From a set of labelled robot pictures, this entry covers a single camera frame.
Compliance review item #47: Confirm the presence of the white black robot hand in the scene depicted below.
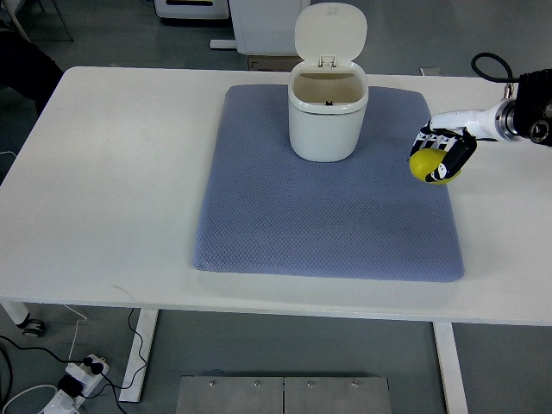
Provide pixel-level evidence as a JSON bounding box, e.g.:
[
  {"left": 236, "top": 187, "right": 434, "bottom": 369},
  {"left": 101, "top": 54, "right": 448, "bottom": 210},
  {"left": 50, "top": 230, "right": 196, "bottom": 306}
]
[{"left": 409, "top": 99, "right": 509, "bottom": 185}]

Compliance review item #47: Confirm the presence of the yellow lemon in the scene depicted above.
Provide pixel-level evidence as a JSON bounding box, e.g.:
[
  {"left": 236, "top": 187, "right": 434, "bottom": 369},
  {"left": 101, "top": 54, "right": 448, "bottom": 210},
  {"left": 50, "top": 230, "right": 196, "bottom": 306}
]
[{"left": 409, "top": 148, "right": 447, "bottom": 184}]

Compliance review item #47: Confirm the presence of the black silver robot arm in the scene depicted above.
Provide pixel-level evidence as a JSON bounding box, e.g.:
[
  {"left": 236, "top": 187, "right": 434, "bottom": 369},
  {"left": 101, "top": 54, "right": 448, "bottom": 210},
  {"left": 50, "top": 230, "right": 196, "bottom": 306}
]
[{"left": 495, "top": 69, "right": 551, "bottom": 147}]

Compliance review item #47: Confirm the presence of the white trash bin with lid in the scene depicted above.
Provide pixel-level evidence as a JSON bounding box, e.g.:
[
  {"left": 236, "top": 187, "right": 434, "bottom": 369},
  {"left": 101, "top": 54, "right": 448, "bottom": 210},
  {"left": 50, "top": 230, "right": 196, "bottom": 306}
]
[{"left": 288, "top": 3, "right": 369, "bottom": 162}]

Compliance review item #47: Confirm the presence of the cardboard box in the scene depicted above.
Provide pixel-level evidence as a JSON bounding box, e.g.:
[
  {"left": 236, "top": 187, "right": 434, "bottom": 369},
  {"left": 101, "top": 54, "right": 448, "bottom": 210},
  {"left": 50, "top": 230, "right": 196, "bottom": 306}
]
[{"left": 248, "top": 55, "right": 302, "bottom": 72}]

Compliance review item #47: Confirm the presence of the blue textured mat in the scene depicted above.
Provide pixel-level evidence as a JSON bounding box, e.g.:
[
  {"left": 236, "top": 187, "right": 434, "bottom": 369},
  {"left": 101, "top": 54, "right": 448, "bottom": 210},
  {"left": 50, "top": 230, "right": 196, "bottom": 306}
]
[{"left": 192, "top": 85, "right": 464, "bottom": 282}]

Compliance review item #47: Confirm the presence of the white cabinet in background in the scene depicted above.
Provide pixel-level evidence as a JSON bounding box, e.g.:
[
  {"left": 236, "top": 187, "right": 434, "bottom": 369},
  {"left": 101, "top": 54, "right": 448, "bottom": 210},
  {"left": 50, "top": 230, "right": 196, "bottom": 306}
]
[{"left": 210, "top": 0, "right": 311, "bottom": 56}]

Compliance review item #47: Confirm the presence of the white table leg right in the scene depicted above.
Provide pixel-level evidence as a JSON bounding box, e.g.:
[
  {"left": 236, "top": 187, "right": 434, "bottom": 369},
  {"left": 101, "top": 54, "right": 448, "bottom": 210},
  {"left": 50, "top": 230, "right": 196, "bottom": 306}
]
[{"left": 432, "top": 322, "right": 468, "bottom": 414}]

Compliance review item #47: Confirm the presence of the white table leg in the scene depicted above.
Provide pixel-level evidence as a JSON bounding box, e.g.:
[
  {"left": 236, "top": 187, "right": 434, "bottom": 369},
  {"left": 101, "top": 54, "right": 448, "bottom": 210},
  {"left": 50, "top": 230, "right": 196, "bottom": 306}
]
[
  {"left": 432, "top": 322, "right": 468, "bottom": 414},
  {"left": 118, "top": 309, "right": 159, "bottom": 403}
]

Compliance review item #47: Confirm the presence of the white table leg left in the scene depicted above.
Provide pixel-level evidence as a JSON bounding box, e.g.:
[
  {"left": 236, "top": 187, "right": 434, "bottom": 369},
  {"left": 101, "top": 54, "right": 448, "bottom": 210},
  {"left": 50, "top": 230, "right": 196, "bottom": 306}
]
[{"left": 118, "top": 309, "right": 159, "bottom": 403}]

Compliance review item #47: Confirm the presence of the grey metal floor plate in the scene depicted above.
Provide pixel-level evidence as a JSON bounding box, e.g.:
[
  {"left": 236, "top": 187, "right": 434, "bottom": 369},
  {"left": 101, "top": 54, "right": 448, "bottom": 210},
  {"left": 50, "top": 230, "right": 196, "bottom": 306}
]
[{"left": 176, "top": 376, "right": 392, "bottom": 413}]

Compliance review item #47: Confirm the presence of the dark clothed person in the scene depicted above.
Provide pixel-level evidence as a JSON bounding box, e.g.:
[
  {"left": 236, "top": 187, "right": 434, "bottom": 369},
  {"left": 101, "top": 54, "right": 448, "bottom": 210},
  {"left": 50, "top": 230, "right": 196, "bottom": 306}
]
[{"left": 1, "top": 31, "right": 64, "bottom": 116}]

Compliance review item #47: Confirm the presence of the caster wheel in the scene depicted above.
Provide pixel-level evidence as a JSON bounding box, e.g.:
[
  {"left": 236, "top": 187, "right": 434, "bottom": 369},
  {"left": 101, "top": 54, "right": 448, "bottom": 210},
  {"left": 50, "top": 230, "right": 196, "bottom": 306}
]
[{"left": 22, "top": 318, "right": 45, "bottom": 337}]

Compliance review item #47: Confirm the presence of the white power strip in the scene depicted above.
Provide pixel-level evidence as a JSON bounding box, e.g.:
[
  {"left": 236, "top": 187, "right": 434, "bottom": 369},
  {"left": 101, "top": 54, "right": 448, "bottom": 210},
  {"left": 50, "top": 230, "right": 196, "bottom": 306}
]
[{"left": 42, "top": 354, "right": 110, "bottom": 414}]

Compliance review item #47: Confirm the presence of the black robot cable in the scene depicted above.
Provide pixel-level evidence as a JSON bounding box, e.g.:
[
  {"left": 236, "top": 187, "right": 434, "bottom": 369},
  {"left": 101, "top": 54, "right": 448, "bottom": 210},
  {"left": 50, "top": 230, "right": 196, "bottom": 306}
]
[{"left": 470, "top": 52, "right": 521, "bottom": 84}]

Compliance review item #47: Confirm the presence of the black power cable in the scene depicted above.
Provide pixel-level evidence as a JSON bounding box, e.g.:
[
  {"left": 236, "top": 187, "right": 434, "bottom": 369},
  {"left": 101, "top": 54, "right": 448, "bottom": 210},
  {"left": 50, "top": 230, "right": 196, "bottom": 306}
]
[{"left": 0, "top": 308, "right": 148, "bottom": 414}]

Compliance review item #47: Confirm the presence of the white cable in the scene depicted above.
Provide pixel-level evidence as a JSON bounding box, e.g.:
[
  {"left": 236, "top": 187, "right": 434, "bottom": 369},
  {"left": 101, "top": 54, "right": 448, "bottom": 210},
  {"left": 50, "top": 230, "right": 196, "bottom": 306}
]
[{"left": 0, "top": 384, "right": 60, "bottom": 414}]

